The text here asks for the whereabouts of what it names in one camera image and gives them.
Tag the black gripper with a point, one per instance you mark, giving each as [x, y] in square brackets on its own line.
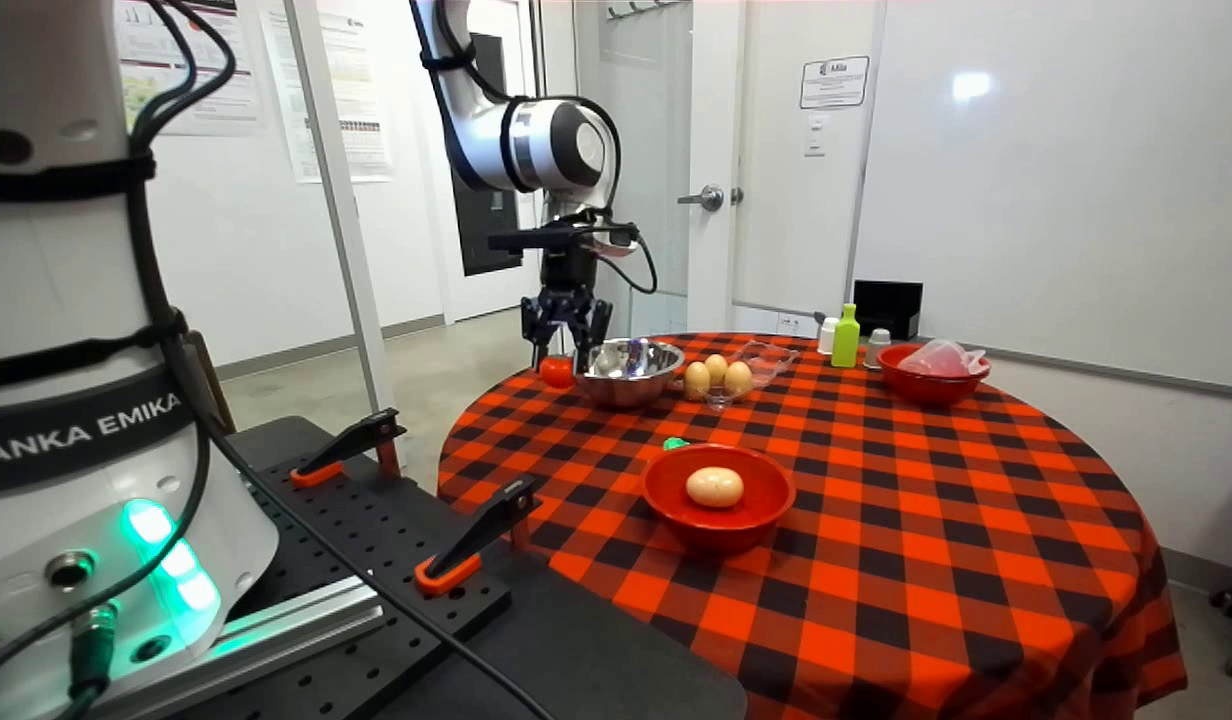
[568, 278]

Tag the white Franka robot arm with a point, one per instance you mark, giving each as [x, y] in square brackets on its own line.
[59, 307]

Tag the silver metal bowl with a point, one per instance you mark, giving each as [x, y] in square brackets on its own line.
[630, 386]

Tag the red bowl holding egg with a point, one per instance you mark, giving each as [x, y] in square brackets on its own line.
[721, 527]

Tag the red bowl holding plastic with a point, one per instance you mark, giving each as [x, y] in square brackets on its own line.
[930, 386]

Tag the beige egg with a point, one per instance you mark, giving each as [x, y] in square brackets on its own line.
[715, 485]
[718, 366]
[738, 378]
[698, 381]

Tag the small green toy vegetable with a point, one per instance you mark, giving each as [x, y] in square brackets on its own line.
[674, 441]

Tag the white door with window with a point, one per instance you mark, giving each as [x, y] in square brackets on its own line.
[718, 266]

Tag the black orange spring clamp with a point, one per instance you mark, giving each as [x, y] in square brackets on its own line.
[480, 527]
[358, 441]

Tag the small white bottle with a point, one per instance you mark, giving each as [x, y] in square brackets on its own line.
[824, 339]

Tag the green bottle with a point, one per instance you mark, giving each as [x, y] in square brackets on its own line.
[844, 346]

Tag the black perforated breadboard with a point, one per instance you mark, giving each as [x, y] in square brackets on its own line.
[362, 532]

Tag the small clear cup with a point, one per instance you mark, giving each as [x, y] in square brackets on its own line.
[881, 346]

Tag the dark grey base platform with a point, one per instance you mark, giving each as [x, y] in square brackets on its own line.
[602, 665]

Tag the pink clear plastic wrap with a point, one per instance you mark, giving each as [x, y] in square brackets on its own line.
[937, 357]

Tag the orange black checked tablecloth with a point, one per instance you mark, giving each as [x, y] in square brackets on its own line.
[937, 532]

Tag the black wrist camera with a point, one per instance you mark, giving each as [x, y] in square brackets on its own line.
[561, 239]

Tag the black wall panel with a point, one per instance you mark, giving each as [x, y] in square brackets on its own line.
[480, 255]

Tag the white metal post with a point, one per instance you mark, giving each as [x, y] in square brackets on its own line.
[338, 202]

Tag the paper wall poster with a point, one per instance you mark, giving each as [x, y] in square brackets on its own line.
[362, 121]
[231, 80]

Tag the white light switch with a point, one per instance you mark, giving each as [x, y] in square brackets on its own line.
[815, 136]

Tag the white wall sign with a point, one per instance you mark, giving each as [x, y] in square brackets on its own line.
[835, 80]

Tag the aluminium rail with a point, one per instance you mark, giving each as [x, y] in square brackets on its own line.
[269, 622]

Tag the large wall whiteboard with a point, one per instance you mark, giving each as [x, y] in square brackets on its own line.
[1071, 202]

